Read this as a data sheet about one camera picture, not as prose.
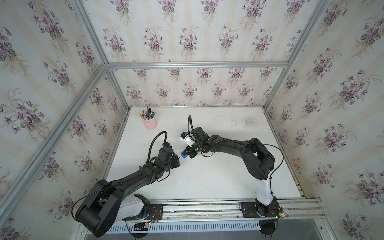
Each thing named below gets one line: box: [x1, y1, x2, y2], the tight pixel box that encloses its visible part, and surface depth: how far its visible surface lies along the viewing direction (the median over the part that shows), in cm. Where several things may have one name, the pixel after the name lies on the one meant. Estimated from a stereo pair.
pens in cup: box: [138, 105, 156, 120], surface depth 103 cm
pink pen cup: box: [142, 115, 158, 130], surface depth 104 cm
